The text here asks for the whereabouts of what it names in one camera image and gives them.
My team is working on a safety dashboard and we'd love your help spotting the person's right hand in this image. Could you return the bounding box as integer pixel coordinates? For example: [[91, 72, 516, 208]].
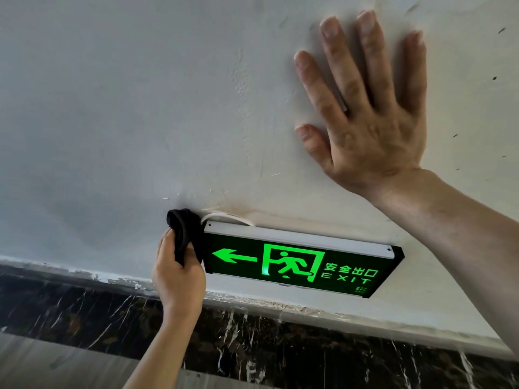
[[294, 10, 428, 200]]

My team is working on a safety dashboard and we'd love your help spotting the person's left hand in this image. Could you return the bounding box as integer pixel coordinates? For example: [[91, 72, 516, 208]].
[[152, 228, 207, 317]]

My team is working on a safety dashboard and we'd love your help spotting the black cleaning cloth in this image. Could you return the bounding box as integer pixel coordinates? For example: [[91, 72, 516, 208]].
[[166, 208, 206, 267]]

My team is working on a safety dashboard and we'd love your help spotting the person's left forearm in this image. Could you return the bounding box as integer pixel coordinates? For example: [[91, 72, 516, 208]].
[[123, 307, 203, 389]]

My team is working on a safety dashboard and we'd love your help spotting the person's right forearm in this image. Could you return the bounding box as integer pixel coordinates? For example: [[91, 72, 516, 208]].
[[365, 169, 519, 358]]

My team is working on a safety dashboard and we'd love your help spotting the green illuminated exit sign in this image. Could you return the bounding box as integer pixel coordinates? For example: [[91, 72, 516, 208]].
[[201, 220, 405, 299]]

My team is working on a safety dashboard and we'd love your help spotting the white electrical cable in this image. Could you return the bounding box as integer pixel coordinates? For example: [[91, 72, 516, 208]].
[[200, 212, 256, 228]]

